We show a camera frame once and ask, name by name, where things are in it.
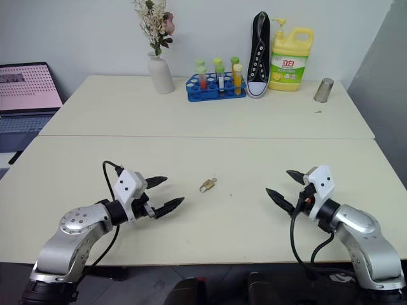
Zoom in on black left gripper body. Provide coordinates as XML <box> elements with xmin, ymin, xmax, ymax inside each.
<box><xmin>128</xmin><ymin>190</ymin><xmax>156</xmax><ymax>221</ymax></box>

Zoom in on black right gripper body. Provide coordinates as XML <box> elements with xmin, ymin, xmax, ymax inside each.
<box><xmin>296</xmin><ymin>183</ymin><xmax>317</xmax><ymax>219</ymax></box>

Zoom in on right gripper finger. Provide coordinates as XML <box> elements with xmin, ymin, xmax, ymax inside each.
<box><xmin>286</xmin><ymin>170</ymin><xmax>307</xmax><ymax>186</ymax></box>
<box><xmin>265</xmin><ymin>187</ymin><xmax>296</xmax><ymax>217</ymax></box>

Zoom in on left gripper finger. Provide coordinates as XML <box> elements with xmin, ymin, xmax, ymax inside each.
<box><xmin>154</xmin><ymin>196</ymin><xmax>186</xmax><ymax>220</ymax></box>
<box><xmin>144</xmin><ymin>175</ymin><xmax>169</xmax><ymax>189</ymax></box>

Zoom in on dark rounded shape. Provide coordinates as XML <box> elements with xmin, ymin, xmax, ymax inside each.
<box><xmin>163</xmin><ymin>276</ymin><xmax>208</xmax><ymax>305</ymax></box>

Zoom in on silver metal cup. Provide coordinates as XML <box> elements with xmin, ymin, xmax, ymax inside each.
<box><xmin>313</xmin><ymin>78</ymin><xmax>335</xmax><ymax>104</ymax></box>

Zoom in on blue test tube rack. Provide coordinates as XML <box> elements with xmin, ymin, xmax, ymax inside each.
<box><xmin>185</xmin><ymin>72</ymin><xmax>248</xmax><ymax>103</ymax></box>

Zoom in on white ceramic vase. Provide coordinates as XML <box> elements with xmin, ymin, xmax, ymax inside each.
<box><xmin>147</xmin><ymin>51</ymin><xmax>176</xmax><ymax>95</ymax></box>

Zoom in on yellow dish soap bottle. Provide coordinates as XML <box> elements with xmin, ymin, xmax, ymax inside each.
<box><xmin>268</xmin><ymin>17</ymin><xmax>315</xmax><ymax>92</ymax></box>

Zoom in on test tube with red liquid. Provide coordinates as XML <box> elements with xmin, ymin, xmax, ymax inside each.
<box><xmin>196</xmin><ymin>65</ymin><xmax>209</xmax><ymax>91</ymax></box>

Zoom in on yellow-capped orange liquid tube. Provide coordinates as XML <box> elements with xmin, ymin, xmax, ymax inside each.
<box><xmin>232</xmin><ymin>64</ymin><xmax>244</xmax><ymax>97</ymax></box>

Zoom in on test tube with white label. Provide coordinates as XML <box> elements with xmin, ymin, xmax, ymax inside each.
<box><xmin>214</xmin><ymin>64</ymin><xmax>226</xmax><ymax>97</ymax></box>

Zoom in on black canvas sneaker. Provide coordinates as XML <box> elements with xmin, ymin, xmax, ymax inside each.
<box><xmin>246</xmin><ymin>11</ymin><xmax>272</xmax><ymax>99</ymax></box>

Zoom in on dried flower bouquet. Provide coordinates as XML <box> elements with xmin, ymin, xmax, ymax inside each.
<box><xmin>132</xmin><ymin>0</ymin><xmax>176</xmax><ymax>57</ymax></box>

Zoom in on open laptop with pink screen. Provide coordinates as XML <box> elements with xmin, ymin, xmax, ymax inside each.
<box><xmin>0</xmin><ymin>62</ymin><xmax>65</xmax><ymax>166</ymax></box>

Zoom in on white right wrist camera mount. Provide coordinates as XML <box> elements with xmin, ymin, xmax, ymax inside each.
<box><xmin>304</xmin><ymin>165</ymin><xmax>336</xmax><ymax>220</ymax></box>

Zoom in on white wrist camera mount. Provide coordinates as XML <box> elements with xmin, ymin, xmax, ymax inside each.
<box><xmin>304</xmin><ymin>165</ymin><xmax>336</xmax><ymax>220</ymax></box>
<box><xmin>113</xmin><ymin>169</ymin><xmax>148</xmax><ymax>220</ymax></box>

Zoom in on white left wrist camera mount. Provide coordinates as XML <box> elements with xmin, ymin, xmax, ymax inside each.
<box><xmin>113</xmin><ymin>169</ymin><xmax>148</xmax><ymax>220</ymax></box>

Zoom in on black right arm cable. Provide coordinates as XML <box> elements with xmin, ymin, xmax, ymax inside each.
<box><xmin>289</xmin><ymin>189</ymin><xmax>354</xmax><ymax>282</ymax></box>

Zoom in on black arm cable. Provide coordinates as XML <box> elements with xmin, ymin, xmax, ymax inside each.
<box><xmin>85</xmin><ymin>160</ymin><xmax>124</xmax><ymax>278</ymax></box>
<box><xmin>289</xmin><ymin>189</ymin><xmax>354</xmax><ymax>282</ymax></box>

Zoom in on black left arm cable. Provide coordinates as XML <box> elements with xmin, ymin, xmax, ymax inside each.
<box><xmin>85</xmin><ymin>160</ymin><xmax>124</xmax><ymax>278</ymax></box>

